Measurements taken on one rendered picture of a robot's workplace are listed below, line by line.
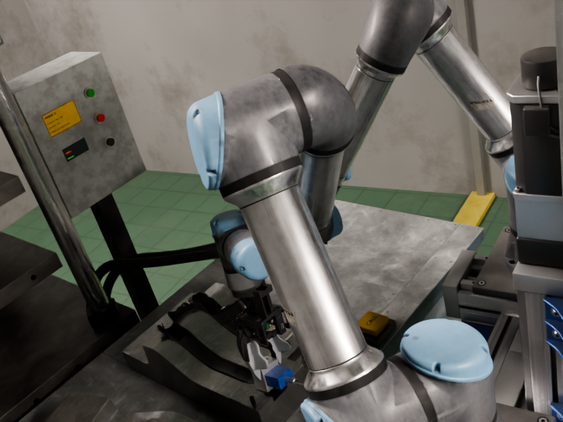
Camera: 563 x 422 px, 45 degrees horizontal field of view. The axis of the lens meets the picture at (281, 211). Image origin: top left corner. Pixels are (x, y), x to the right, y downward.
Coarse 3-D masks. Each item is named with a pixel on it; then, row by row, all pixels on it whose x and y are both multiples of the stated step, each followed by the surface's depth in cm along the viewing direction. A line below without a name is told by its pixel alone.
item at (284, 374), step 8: (272, 360) 144; (272, 368) 143; (280, 368) 143; (288, 368) 142; (264, 376) 142; (272, 376) 140; (280, 376) 140; (288, 376) 141; (256, 384) 145; (264, 384) 143; (272, 384) 141; (280, 384) 140; (296, 384) 138
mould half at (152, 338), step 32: (224, 288) 173; (160, 320) 181; (192, 320) 165; (128, 352) 173; (160, 352) 158; (224, 352) 160; (288, 352) 153; (192, 384) 155; (224, 384) 150; (288, 384) 146; (224, 416) 153; (256, 416) 142; (288, 416) 148
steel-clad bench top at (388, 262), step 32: (352, 224) 210; (384, 224) 206; (416, 224) 201; (448, 224) 197; (352, 256) 195; (384, 256) 192; (416, 256) 188; (448, 256) 184; (192, 288) 201; (352, 288) 183; (384, 288) 179; (416, 288) 176; (64, 384) 177; (96, 384) 174; (128, 384) 171; (160, 384) 168; (32, 416) 170; (192, 416) 156
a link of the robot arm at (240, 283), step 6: (228, 276) 133; (234, 276) 132; (240, 276) 132; (228, 282) 134; (234, 282) 133; (240, 282) 132; (246, 282) 132; (252, 282) 133; (258, 282) 134; (234, 288) 134; (240, 288) 133; (246, 288) 133; (252, 288) 134
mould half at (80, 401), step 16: (64, 400) 155; (80, 400) 153; (96, 400) 152; (64, 416) 150; (80, 416) 149; (96, 416) 148; (112, 416) 152; (128, 416) 151; (144, 416) 148; (160, 416) 145; (176, 416) 144
